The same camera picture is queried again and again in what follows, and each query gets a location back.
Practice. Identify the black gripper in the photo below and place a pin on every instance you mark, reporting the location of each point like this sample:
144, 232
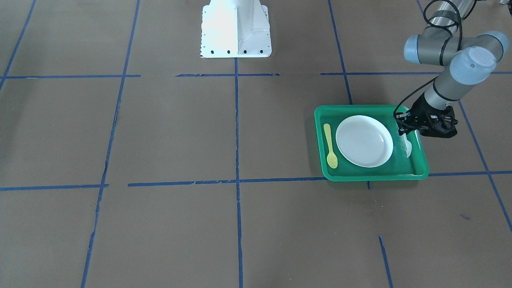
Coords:
419, 110

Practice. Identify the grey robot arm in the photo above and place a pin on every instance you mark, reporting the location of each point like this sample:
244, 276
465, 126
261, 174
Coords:
466, 62

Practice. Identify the green plastic tray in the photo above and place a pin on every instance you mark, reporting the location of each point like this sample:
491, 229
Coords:
399, 166

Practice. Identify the white round plate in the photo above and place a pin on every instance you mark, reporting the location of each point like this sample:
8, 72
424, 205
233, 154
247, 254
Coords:
364, 141

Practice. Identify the yellow plastic spoon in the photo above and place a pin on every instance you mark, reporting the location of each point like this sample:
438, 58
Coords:
331, 158

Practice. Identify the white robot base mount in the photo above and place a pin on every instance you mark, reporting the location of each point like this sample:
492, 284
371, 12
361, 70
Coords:
235, 28

